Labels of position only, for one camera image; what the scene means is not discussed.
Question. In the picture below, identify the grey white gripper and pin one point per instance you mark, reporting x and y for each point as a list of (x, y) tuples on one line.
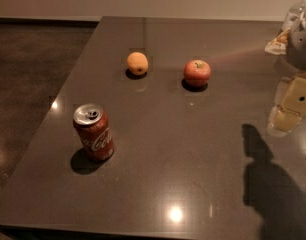
[(301, 49)]

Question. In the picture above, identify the red apple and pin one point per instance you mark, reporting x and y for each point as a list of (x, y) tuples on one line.
[(197, 73)]

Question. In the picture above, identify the crumpled snack wrapper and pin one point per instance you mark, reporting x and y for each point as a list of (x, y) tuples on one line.
[(278, 45)]

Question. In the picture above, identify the clear plastic water bottle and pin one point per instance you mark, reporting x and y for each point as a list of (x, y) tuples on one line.
[(293, 14)]

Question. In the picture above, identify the orange fruit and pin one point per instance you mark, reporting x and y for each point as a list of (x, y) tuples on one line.
[(137, 63)]

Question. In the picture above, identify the red coca-cola can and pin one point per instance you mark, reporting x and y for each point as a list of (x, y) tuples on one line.
[(92, 126)]

